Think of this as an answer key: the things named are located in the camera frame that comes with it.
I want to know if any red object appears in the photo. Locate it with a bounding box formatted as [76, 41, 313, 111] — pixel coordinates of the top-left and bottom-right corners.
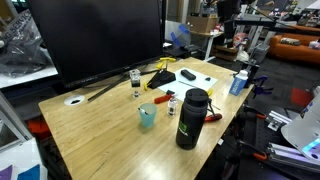
[289, 86, 315, 108]

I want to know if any black wedge tool holder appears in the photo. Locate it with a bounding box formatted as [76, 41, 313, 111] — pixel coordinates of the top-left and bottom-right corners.
[146, 69, 177, 90]

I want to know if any small clear glass bottle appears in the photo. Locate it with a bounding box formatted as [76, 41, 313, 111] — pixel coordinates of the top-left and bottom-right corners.
[167, 97, 179, 117]

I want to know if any clear cube block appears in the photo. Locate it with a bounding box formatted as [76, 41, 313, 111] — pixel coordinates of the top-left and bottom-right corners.
[128, 68, 142, 89]

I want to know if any teal plastic cup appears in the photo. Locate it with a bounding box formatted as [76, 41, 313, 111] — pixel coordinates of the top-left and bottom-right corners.
[138, 102, 158, 129]

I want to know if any black oblong case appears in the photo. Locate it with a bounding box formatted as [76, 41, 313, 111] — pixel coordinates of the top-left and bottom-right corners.
[180, 69, 197, 81]

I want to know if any white paper sheet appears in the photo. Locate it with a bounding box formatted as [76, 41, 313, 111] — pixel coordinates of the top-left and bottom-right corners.
[157, 67, 219, 103]

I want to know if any black water bottle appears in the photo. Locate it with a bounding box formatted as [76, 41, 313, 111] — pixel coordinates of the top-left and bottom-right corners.
[175, 87, 210, 151]

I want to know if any black monitor stand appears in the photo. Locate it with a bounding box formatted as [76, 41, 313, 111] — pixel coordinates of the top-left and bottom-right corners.
[87, 68, 161, 103]

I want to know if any white background desk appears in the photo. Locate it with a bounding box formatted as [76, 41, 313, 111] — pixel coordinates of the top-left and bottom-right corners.
[189, 30, 225, 63]

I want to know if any cardboard box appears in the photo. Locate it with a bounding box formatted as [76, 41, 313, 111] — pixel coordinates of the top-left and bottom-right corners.
[186, 14, 220, 34]

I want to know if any blue spray bottle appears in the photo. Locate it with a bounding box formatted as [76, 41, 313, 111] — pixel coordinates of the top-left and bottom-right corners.
[228, 69, 250, 97]

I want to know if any large black monitor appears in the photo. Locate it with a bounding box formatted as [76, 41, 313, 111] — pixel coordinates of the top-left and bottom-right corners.
[26, 0, 165, 88]

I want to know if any white table grommet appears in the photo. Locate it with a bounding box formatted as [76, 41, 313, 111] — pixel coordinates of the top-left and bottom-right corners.
[63, 94, 86, 107]

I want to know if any black clamp stand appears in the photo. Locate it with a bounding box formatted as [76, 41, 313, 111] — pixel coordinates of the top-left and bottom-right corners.
[237, 59, 261, 89]

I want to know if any blue spring clamp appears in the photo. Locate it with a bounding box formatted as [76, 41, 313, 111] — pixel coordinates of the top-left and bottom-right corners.
[251, 75, 274, 100]

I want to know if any orange sofa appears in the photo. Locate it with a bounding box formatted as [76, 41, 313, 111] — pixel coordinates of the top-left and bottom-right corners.
[267, 24, 320, 65]

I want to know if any grey plastic bag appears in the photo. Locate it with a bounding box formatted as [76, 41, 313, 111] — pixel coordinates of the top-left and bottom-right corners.
[0, 9, 55, 79]

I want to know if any red-handled screwdriver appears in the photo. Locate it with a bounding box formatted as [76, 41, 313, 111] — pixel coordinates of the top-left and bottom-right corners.
[153, 93, 175, 105]

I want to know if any red-handled tool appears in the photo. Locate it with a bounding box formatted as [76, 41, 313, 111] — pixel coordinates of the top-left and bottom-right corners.
[203, 113, 224, 124]

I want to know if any orange-handled clamp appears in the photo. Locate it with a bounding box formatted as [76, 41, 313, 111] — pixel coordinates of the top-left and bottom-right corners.
[237, 139, 268, 162]

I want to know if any aluminium corner bracket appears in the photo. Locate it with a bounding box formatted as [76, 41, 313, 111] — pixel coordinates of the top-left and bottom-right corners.
[265, 110, 293, 132]

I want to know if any aluminium extrusion rail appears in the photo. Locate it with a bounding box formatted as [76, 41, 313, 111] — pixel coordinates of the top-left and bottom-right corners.
[265, 142, 320, 175]

